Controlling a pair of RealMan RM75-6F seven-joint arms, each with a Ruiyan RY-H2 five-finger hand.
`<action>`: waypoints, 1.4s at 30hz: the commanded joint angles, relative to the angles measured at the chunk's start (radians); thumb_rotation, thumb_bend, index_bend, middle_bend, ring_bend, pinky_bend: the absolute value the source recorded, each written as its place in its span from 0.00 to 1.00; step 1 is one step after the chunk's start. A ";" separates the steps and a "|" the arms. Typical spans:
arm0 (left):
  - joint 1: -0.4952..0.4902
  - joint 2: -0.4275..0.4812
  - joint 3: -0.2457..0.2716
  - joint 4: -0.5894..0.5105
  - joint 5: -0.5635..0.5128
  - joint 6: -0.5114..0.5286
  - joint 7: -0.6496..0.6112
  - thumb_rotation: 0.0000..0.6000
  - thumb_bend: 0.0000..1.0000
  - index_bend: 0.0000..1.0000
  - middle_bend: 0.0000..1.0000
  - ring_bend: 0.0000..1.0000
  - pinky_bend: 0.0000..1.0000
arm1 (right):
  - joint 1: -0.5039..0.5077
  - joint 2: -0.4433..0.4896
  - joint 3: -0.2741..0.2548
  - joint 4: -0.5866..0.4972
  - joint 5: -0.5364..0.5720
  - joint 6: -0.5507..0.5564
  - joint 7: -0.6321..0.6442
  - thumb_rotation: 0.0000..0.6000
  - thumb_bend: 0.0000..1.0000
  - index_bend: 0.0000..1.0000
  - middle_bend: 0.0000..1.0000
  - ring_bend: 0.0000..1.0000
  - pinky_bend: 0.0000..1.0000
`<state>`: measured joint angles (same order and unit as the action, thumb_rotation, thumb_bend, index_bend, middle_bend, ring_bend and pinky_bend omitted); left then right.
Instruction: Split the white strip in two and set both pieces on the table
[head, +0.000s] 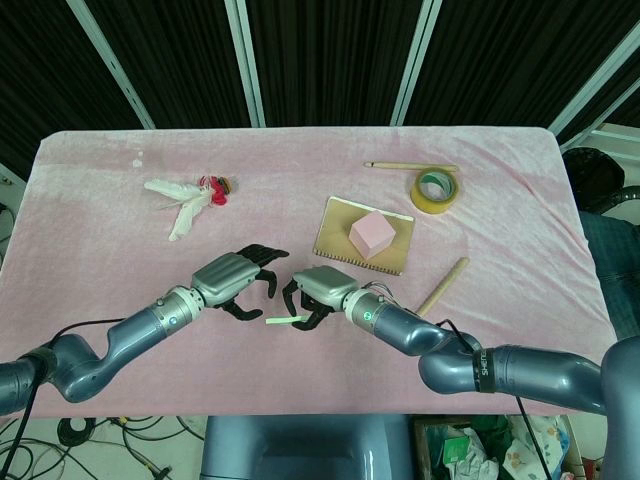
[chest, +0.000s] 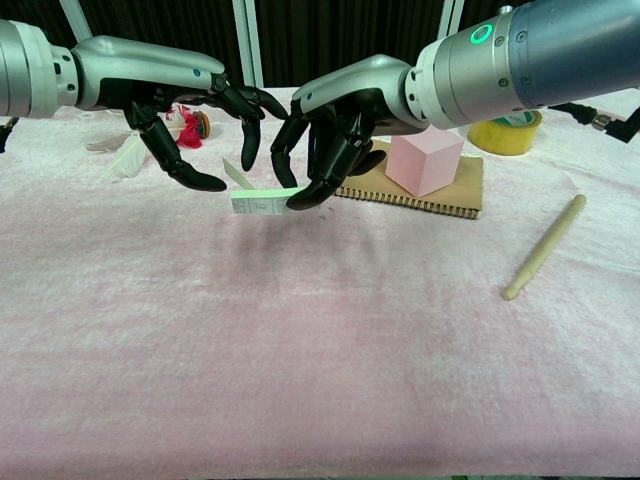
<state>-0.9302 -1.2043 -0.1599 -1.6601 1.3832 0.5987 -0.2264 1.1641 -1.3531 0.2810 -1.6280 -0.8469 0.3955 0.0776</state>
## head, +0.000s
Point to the thin wooden drumstick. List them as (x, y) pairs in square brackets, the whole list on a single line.
[(400, 165)]

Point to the white frame post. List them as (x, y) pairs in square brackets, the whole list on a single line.
[(414, 65), (595, 82), (116, 65), (247, 65)]

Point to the blue fabric seat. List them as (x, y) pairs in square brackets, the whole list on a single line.
[(610, 260)]

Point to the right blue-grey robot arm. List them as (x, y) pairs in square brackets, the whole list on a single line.
[(525, 375)]

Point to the white feather shuttlecock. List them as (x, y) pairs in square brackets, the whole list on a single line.
[(190, 196)]

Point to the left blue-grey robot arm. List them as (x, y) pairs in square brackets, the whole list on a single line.
[(140, 325)]

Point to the yellow tape roll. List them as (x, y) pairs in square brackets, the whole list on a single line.
[(425, 205)]

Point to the thick wooden stick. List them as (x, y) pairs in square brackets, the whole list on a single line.
[(447, 282)]

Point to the cardboard box with trash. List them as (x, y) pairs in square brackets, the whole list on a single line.
[(475, 450)]

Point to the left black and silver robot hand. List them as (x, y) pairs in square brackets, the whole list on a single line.
[(225, 277)]

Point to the pink foam cube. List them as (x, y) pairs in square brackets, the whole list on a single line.
[(372, 235)]

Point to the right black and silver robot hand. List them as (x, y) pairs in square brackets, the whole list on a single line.
[(325, 287)]

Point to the black chair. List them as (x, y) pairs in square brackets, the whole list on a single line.
[(595, 175)]

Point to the pink tablecloth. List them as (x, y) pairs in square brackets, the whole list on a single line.
[(300, 165)]

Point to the kraft spiral notebook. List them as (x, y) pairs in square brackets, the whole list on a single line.
[(335, 235)]

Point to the blue-grey robot torso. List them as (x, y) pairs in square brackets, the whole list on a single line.
[(300, 450)]

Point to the pale green small stick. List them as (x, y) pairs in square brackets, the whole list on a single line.
[(282, 321)]

